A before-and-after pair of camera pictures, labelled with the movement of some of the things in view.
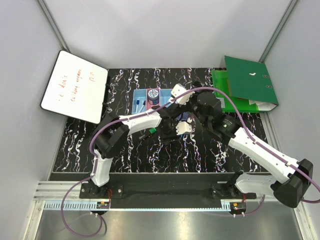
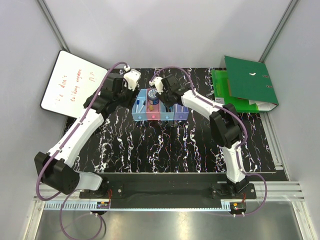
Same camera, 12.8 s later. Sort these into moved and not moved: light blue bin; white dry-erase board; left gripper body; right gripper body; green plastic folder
Moved: right gripper body; left gripper body
Not moved: green plastic folder; white dry-erase board; light blue bin
